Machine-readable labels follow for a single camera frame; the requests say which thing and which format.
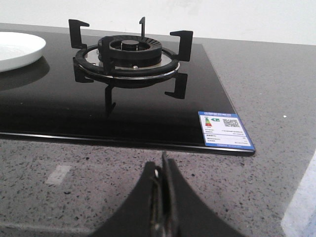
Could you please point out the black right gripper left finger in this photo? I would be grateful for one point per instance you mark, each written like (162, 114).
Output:
(138, 215)

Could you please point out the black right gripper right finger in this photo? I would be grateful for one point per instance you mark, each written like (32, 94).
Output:
(190, 216)

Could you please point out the white ceramic plate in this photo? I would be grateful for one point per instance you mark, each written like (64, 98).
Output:
(19, 49)

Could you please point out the blue energy label sticker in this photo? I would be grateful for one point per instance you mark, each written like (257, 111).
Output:
(222, 130)

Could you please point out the black glass gas cooktop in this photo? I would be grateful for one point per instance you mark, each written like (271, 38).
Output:
(53, 98)

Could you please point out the right black pan support grate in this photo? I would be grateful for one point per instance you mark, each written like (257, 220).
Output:
(93, 60)

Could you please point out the right black gas burner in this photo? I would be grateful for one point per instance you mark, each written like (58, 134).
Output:
(128, 51)

